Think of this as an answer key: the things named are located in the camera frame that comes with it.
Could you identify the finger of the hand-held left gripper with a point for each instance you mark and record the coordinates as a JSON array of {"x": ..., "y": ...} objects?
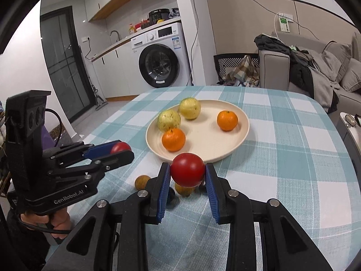
[
  {"x": 96, "y": 150},
  {"x": 118, "y": 159}
]

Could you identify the teal checked tablecloth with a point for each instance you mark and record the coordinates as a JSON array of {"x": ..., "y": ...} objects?
[{"x": 282, "y": 175}]

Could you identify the person's left hand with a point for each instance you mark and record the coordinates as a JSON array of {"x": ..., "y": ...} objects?
[{"x": 60, "y": 220}]

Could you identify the red box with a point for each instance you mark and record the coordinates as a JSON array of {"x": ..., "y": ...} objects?
[{"x": 141, "y": 26}]

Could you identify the white kitchen counter cabinet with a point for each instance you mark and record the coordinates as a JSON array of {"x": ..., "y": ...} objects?
[{"x": 115, "y": 73}]

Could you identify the grey sofa cushion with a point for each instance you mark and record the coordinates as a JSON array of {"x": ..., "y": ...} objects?
[
  {"x": 337, "y": 59},
  {"x": 352, "y": 74}
]

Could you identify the dark jacket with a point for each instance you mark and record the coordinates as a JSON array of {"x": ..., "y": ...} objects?
[{"x": 299, "y": 73}]

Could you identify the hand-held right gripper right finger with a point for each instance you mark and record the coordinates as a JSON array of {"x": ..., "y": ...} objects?
[{"x": 211, "y": 192}]

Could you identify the floor mop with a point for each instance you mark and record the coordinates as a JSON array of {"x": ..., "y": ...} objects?
[{"x": 100, "y": 103}]

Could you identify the black chair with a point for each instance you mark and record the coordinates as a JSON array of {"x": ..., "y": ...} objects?
[{"x": 218, "y": 65}]

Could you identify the person's left forearm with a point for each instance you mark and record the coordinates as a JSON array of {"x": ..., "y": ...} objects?
[{"x": 25, "y": 245}]

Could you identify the dark purple plum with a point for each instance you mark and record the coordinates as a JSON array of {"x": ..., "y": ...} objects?
[
  {"x": 201, "y": 188},
  {"x": 171, "y": 195}
]

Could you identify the curved metal faucet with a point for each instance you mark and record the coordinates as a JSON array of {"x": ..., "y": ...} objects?
[{"x": 116, "y": 34}]

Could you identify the white wall socket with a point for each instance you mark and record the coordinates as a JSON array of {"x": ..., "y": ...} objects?
[{"x": 86, "y": 39}]

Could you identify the grey sofa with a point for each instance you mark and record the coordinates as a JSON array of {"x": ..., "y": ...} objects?
[{"x": 273, "y": 70}]

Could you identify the brown longan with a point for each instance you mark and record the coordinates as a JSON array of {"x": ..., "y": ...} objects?
[
  {"x": 184, "y": 189},
  {"x": 142, "y": 182}
]

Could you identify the dark plastic bag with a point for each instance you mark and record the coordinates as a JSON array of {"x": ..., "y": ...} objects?
[{"x": 174, "y": 13}]

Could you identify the yellow bottle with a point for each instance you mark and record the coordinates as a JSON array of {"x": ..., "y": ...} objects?
[{"x": 131, "y": 29}]

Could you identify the orange mandarin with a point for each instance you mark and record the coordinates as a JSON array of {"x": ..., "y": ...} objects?
[
  {"x": 173, "y": 139},
  {"x": 227, "y": 120}
]

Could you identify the black rice cooker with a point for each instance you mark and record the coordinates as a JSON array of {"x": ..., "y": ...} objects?
[{"x": 158, "y": 17}]

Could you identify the white washing machine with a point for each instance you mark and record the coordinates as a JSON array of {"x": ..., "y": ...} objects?
[{"x": 163, "y": 38}]

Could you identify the white green wall device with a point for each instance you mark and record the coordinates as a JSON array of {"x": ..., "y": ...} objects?
[{"x": 284, "y": 24}]

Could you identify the cream round plate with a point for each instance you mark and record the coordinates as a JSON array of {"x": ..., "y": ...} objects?
[{"x": 206, "y": 138}]

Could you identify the white side table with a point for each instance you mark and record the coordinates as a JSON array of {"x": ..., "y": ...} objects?
[{"x": 352, "y": 134}]

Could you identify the plaid cloth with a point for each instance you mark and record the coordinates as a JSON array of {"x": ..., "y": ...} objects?
[{"x": 244, "y": 72}]

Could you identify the red tomato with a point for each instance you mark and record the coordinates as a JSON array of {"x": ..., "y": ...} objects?
[
  {"x": 187, "y": 169},
  {"x": 121, "y": 146}
]

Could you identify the grey garment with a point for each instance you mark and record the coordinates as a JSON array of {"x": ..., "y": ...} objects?
[{"x": 323, "y": 87}]

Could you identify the yellow-green passion fruit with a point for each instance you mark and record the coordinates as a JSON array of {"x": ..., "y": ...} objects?
[
  {"x": 168, "y": 120},
  {"x": 190, "y": 108}
]

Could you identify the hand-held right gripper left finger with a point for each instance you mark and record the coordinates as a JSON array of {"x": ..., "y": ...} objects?
[{"x": 162, "y": 192}]

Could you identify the dark glass door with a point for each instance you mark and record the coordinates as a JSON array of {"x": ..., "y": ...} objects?
[{"x": 62, "y": 67}]

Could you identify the purple bag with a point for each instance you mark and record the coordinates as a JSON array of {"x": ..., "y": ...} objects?
[{"x": 46, "y": 138}]

